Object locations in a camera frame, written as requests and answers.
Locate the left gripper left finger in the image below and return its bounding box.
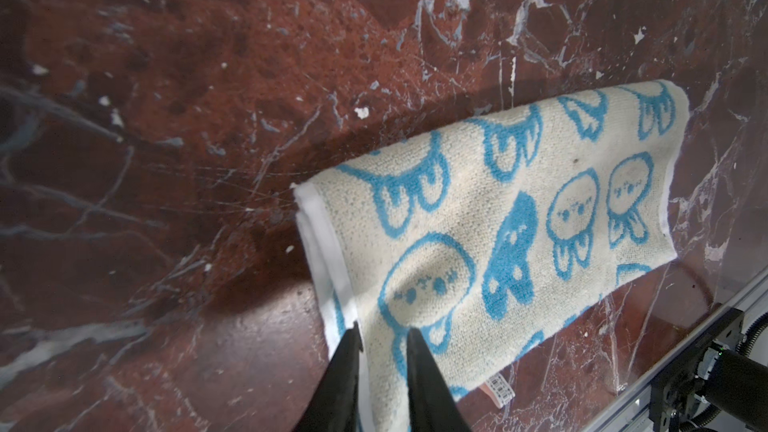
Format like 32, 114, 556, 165
294, 323, 363, 432

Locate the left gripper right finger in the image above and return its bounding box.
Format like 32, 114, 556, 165
406, 328, 470, 432

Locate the blue patterned towel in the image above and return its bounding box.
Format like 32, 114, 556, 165
294, 80, 689, 431

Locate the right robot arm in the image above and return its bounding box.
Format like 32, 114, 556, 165
680, 313, 767, 431

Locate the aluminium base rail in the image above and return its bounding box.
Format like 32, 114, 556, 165
584, 270, 767, 431

